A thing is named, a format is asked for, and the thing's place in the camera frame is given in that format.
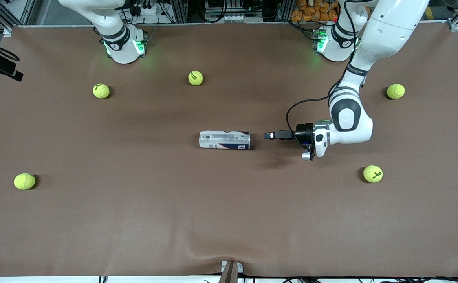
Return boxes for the green-lit control box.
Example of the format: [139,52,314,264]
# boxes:
[311,28,329,55]
[133,33,148,55]

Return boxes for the aluminium frame post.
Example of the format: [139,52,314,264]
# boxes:
[278,0,293,22]
[172,0,188,23]

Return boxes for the white tennis ball can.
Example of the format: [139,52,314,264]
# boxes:
[199,130,251,151]

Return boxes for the brown camera post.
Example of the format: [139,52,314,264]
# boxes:
[218,261,238,283]

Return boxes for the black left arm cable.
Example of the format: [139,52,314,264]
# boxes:
[286,0,368,151]

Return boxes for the brown table mat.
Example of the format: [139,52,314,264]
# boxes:
[0,24,458,277]

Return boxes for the grey metal bracket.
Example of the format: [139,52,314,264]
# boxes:
[221,261,244,274]

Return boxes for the bag of orange items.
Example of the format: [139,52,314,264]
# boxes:
[291,0,339,22]

